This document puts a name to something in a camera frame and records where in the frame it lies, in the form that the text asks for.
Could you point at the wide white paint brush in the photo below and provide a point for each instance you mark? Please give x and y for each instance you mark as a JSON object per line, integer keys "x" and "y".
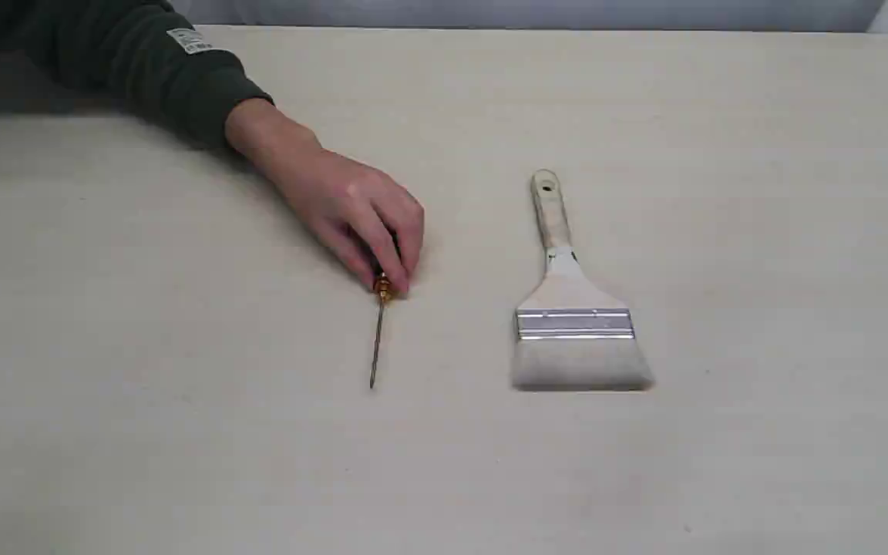
{"x": 570, "y": 335}

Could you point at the person's bare hand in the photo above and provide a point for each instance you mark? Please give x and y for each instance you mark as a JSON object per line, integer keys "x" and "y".
{"x": 356, "y": 211}

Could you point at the dark green sleeved forearm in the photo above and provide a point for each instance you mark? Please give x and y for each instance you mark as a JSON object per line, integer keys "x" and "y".
{"x": 143, "y": 53}

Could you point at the black and gold screwdriver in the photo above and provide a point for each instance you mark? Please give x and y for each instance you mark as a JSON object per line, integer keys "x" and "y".
{"x": 382, "y": 288}

